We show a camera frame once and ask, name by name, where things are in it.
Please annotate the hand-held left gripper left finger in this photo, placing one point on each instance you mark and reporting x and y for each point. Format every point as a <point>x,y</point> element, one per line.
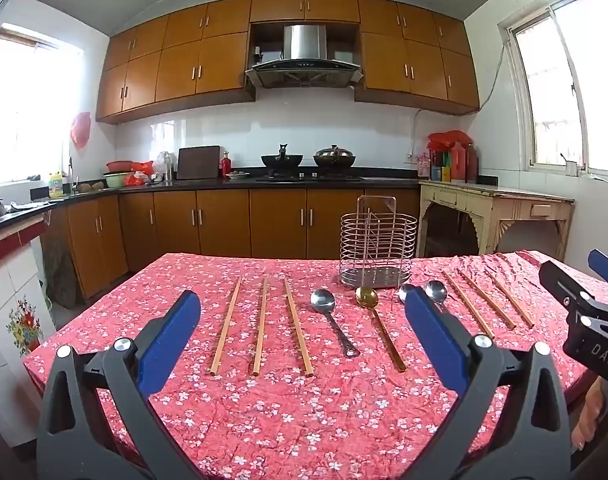
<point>169,340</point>

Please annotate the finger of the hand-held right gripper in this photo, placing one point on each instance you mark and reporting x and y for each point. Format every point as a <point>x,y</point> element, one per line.
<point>558,280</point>
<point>606,266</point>

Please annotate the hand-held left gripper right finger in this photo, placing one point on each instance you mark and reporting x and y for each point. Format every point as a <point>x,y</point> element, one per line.
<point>433,340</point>

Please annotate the wooden chopstick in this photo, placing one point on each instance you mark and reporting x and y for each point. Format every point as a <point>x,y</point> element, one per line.
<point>467,304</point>
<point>226,327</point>
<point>298,327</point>
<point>486,299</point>
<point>260,327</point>
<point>511,300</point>

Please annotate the gold spoon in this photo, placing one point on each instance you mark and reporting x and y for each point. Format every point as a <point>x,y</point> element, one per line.
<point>367,296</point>

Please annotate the person's right hand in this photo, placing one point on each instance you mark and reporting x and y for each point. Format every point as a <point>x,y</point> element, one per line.
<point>591,415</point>

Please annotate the metal cup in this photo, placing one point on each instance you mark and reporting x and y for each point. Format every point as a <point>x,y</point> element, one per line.
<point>570,167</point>

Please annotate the cream wooden side table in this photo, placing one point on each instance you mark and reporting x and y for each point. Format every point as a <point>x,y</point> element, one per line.
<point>488,200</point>

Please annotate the wooden lower kitchen cabinets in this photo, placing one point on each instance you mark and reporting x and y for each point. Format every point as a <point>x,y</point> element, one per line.
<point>224,230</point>

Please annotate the dark sack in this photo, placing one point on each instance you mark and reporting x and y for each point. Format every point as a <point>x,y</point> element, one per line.
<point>61,275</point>

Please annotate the red floral tablecloth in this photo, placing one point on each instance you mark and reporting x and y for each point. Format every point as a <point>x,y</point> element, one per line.
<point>284,410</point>

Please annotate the red thermos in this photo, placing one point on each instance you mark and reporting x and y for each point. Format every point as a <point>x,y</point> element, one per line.
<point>457,162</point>
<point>471,164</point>

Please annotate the black kitchen countertop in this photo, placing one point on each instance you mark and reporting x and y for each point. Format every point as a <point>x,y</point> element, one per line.
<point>184,184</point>

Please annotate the colourful small boxes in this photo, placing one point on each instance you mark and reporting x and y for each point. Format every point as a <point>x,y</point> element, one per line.
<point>441,173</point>

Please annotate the white tiled counter base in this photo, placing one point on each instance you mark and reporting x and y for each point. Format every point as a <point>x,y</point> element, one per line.
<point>9,340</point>

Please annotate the green basin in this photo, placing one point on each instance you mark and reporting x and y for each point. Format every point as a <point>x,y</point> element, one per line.
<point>116,180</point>

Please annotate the pink bottle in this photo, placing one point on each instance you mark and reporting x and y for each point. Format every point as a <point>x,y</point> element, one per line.
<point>423,167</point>

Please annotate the clear plastic bag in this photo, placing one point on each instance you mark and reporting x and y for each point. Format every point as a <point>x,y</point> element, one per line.
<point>165,165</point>

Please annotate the plate of food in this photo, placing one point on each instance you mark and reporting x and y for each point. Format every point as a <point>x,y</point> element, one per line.
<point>238,175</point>

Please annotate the red containers on side table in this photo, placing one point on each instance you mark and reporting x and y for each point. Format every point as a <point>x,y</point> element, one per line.
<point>448,139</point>

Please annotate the dark wooden cutting board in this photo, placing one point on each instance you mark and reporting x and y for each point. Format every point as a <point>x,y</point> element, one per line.
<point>198,162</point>

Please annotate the red basin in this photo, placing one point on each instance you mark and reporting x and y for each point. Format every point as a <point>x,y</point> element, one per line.
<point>119,166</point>

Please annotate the red bottle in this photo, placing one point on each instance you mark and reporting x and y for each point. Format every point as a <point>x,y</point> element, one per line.
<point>227,165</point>

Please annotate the yellow detergent bottle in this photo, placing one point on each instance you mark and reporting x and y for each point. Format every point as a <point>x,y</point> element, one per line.
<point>56,187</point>

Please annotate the metal faucet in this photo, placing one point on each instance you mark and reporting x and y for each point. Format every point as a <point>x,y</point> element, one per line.
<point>71,175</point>

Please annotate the black gas stove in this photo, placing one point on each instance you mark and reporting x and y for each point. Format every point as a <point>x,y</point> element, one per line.
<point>309,178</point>

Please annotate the dark lidded wok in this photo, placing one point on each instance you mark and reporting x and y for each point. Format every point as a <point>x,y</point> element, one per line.
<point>335,157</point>

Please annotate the bright kitchen window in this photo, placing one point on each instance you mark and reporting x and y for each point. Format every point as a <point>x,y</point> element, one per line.
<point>29,110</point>

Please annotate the steel range hood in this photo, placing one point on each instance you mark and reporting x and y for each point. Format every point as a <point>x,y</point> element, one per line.
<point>304,67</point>

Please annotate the sliding window with white frame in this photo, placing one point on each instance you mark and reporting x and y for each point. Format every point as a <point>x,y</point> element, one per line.
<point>583,85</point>

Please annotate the red plastic bag on wall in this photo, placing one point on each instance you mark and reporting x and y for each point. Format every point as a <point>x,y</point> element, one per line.
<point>81,130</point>

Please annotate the wooden upper wall cabinets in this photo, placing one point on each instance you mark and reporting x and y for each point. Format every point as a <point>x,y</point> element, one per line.
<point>184,70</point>

